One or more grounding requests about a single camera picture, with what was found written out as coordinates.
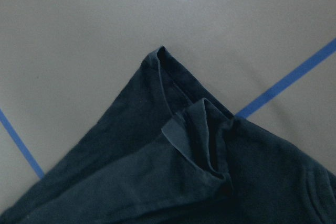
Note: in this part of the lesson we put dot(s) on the black graphic t-shirt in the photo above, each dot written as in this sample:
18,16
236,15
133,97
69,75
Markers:
167,151

